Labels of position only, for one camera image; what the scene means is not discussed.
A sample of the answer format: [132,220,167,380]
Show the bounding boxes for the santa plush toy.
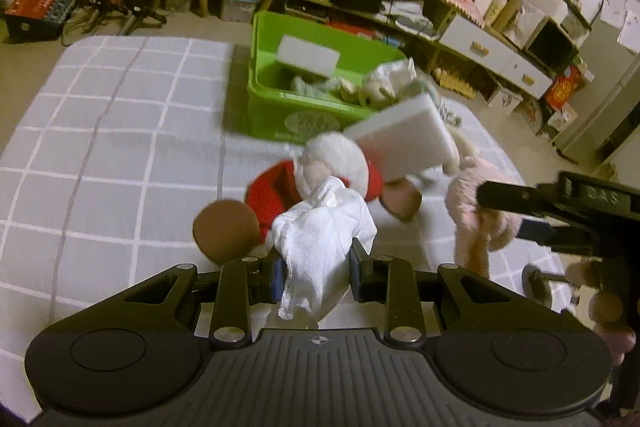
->
[192,132,422,265]

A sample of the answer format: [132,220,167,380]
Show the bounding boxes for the egg carton tray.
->
[432,67,477,100]

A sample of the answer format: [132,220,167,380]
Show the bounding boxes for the pink plush rabbit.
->
[445,156,522,279]

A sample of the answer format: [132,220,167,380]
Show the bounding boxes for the green plastic bin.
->
[246,12,406,144]

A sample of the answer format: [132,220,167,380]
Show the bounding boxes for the black tripod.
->
[80,0,167,36]

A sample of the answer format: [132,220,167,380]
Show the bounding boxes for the white sponge block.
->
[343,93,460,182]

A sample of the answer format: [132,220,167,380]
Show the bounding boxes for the red black box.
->
[4,0,79,41]

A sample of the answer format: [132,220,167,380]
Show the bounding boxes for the checkered dress rabbit doll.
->
[291,58,433,110]

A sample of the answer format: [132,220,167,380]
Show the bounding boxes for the long tv cabinet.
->
[306,0,552,98]

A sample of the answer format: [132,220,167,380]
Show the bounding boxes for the pink stained sponge block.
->
[276,35,341,81]

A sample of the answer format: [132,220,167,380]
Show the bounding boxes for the white cloth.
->
[270,176,378,326]

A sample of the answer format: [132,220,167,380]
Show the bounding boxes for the grey checkered blanket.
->
[0,34,572,423]

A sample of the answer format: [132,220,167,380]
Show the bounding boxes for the black microwave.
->
[522,16,578,72]

